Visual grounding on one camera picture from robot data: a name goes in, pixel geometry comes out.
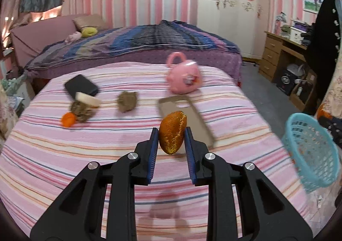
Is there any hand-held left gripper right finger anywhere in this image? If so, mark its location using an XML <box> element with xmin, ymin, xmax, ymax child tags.
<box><xmin>184</xmin><ymin>127</ymin><xmax>313</xmax><ymax>241</ymax></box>

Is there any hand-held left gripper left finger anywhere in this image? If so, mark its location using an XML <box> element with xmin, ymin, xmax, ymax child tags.
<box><xmin>30</xmin><ymin>127</ymin><xmax>159</xmax><ymax>241</ymax></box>

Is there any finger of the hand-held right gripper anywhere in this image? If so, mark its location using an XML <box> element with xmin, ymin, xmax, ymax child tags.
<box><xmin>319</xmin><ymin>113</ymin><xmax>342</xmax><ymax>149</ymax></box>

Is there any cyan plastic basket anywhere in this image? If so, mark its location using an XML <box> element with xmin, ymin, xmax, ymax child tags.
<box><xmin>280</xmin><ymin>112</ymin><xmax>340</xmax><ymax>194</ymax></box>

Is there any orange-brown bread bun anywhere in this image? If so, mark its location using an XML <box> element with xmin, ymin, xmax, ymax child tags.
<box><xmin>159</xmin><ymin>111</ymin><xmax>187</xmax><ymax>155</ymax></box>

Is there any brown lumpy toy food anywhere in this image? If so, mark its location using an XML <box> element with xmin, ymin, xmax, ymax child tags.
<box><xmin>118</xmin><ymin>91</ymin><xmax>138</xmax><ymax>113</ymax></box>

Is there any floral curtain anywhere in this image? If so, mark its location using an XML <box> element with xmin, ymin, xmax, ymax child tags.
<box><xmin>317</xmin><ymin>54</ymin><xmax>342</xmax><ymax>124</ymax></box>
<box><xmin>0</xmin><ymin>81</ymin><xmax>16</xmax><ymax>145</ymax></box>

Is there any grey-brown phone case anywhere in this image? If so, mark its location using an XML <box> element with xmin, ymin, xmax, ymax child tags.
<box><xmin>158</xmin><ymin>95</ymin><xmax>217</xmax><ymax>151</ymax></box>

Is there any cardboard box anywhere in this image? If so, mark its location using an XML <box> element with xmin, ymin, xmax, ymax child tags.
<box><xmin>290</xmin><ymin>78</ymin><xmax>318</xmax><ymax>112</ymax></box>

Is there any black box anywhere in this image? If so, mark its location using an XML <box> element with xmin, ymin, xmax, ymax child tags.
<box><xmin>276</xmin><ymin>69</ymin><xmax>296</xmax><ymax>96</ymax></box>

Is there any pink striped table cloth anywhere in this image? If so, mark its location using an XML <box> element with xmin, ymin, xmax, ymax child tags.
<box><xmin>0</xmin><ymin>62</ymin><xmax>318</xmax><ymax>241</ymax></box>

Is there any white round appliance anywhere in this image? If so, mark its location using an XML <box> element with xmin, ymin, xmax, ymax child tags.
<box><xmin>286</xmin><ymin>63</ymin><xmax>305</xmax><ymax>77</ymax></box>

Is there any pink cartoon mug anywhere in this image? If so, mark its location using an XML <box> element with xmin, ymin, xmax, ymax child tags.
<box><xmin>166</xmin><ymin>52</ymin><xmax>206</xmax><ymax>94</ymax></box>

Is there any dark brown toy food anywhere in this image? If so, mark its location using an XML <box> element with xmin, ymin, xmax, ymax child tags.
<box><xmin>70</xmin><ymin>99</ymin><xmax>97</xmax><ymax>124</ymax></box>

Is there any white toy bun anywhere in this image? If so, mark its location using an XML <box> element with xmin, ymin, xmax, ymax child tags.
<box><xmin>75</xmin><ymin>92</ymin><xmax>101</xmax><ymax>108</ymax></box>

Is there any black coat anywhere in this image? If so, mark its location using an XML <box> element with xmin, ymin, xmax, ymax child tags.
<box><xmin>306</xmin><ymin>0</ymin><xmax>342</xmax><ymax>116</ymax></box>

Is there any orange toy fruit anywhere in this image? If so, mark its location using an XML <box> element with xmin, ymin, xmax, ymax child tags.
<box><xmin>61</xmin><ymin>112</ymin><xmax>78</xmax><ymax>127</ymax></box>

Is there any wooden desk with drawers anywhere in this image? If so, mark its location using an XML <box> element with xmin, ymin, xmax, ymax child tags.
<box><xmin>259</xmin><ymin>31</ymin><xmax>320</xmax><ymax>84</ymax></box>

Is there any black rectangular case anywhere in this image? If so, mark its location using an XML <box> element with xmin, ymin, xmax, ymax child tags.
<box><xmin>64</xmin><ymin>75</ymin><xmax>99</xmax><ymax>97</ymax></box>

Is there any bed with purple dotted sheet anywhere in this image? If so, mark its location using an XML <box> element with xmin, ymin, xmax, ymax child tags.
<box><xmin>23</xmin><ymin>19</ymin><xmax>243</xmax><ymax>89</ymax></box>

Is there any white box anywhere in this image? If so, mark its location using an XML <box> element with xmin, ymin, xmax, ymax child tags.
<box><xmin>290</xmin><ymin>23</ymin><xmax>308</xmax><ymax>42</ymax></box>

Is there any purple blue plaid blanket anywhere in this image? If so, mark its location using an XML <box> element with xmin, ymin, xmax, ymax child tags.
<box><xmin>25</xmin><ymin>19</ymin><xmax>239</xmax><ymax>72</ymax></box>

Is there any desk lamp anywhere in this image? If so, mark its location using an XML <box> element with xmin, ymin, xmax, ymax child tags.
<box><xmin>274</xmin><ymin>12</ymin><xmax>287</xmax><ymax>34</ymax></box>

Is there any white wardrobe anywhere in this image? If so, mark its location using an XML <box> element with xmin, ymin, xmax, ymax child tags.
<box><xmin>197</xmin><ymin>0</ymin><xmax>270</xmax><ymax>60</ymax></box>

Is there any small framed photo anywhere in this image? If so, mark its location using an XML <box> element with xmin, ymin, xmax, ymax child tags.
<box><xmin>303</xmin><ymin>0</ymin><xmax>328</xmax><ymax>14</ymax></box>

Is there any yellow plush toy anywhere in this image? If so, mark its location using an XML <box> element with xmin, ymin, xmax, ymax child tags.
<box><xmin>81</xmin><ymin>26</ymin><xmax>98</xmax><ymax>38</ymax></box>

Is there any pink plush toy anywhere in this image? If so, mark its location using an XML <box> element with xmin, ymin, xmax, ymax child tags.
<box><xmin>65</xmin><ymin>31</ymin><xmax>82</xmax><ymax>44</ymax></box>

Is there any brown pillow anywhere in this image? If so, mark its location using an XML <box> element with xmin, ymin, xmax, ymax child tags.
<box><xmin>73</xmin><ymin>14</ymin><xmax>109</xmax><ymax>32</ymax></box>

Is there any pink padded headboard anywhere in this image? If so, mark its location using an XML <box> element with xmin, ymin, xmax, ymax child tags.
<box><xmin>11</xmin><ymin>14</ymin><xmax>88</xmax><ymax>68</ymax></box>

